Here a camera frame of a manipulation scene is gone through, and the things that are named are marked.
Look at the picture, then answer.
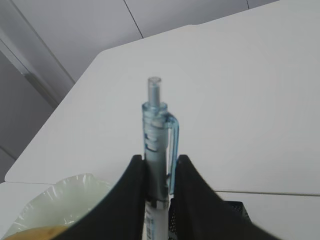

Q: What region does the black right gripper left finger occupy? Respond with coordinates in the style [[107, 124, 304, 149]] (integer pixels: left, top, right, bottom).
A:
[[52, 155, 146, 240]]

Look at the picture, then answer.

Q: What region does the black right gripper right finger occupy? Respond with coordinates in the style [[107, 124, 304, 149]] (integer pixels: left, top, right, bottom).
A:
[[173, 155, 320, 240]]

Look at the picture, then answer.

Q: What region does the sugared bread bun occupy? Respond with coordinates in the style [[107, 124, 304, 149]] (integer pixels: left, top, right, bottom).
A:
[[4, 225, 68, 240]]

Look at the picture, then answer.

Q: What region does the blue white grey-grip pen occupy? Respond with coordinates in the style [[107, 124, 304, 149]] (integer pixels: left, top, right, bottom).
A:
[[142, 76, 179, 240]]

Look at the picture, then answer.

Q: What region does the black mesh pen holder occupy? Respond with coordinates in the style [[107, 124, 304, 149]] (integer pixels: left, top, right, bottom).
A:
[[168, 197, 251, 240]]

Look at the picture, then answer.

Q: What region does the pale green wavy glass plate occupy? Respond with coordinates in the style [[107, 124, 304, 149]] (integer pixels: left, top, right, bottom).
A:
[[2, 173, 113, 240]]

